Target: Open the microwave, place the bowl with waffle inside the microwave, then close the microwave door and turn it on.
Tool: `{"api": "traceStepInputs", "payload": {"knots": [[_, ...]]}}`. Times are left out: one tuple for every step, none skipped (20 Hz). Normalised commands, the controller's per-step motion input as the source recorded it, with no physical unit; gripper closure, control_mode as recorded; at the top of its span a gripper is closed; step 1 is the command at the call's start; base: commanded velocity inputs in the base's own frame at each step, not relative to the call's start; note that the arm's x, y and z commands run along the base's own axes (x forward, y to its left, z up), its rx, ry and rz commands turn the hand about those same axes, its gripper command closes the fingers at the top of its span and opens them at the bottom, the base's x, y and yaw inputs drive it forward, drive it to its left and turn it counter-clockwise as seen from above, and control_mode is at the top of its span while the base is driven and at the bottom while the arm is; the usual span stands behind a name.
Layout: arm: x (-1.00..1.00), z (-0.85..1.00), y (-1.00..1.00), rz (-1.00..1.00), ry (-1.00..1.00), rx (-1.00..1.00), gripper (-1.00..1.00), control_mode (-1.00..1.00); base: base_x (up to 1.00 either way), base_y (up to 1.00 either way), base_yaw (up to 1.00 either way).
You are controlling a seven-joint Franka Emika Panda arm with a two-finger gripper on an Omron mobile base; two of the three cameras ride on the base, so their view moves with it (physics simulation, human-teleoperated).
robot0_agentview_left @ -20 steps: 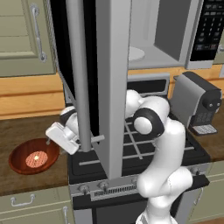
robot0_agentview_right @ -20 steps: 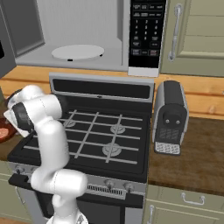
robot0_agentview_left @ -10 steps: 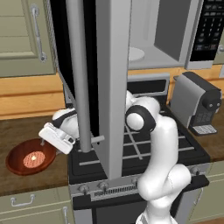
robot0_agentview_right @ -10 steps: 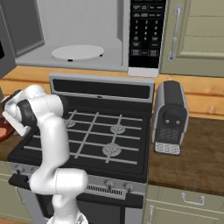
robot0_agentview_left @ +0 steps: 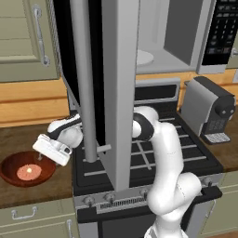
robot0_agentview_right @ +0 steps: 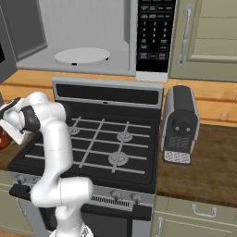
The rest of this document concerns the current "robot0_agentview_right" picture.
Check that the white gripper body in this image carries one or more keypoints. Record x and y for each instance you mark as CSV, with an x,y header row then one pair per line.
x,y
14,133

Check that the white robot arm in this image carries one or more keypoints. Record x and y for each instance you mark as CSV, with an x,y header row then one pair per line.
x,y
54,145

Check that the red-brown bowl with waffle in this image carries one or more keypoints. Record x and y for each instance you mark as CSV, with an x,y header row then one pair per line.
x,y
3,141

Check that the grey microwave door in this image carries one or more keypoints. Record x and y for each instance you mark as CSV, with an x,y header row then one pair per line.
x,y
6,37

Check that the white microwave turntable plate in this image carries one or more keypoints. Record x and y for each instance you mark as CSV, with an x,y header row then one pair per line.
x,y
82,56

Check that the black oven door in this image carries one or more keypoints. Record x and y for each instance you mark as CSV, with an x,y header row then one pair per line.
x,y
105,227

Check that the grey microwave oven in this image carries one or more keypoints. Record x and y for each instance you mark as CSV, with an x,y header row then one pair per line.
x,y
92,27

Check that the pale green base cupboard door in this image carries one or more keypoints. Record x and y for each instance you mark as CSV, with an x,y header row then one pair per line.
x,y
191,230

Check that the silver stove knob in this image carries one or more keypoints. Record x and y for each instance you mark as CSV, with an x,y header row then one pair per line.
x,y
136,197
116,194
21,178

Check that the pale green base cupboard run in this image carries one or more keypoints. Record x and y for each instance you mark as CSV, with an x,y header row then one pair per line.
x,y
12,213

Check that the black and silver stove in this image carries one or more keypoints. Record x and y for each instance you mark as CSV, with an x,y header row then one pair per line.
x,y
123,145

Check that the silver and black coffee machine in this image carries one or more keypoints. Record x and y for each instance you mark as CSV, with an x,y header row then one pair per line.
x,y
180,123

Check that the pale green drawer front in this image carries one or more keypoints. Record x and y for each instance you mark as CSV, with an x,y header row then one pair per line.
x,y
185,209

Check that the pale green wall cupboard door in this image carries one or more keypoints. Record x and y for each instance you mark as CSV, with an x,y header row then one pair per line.
x,y
213,37

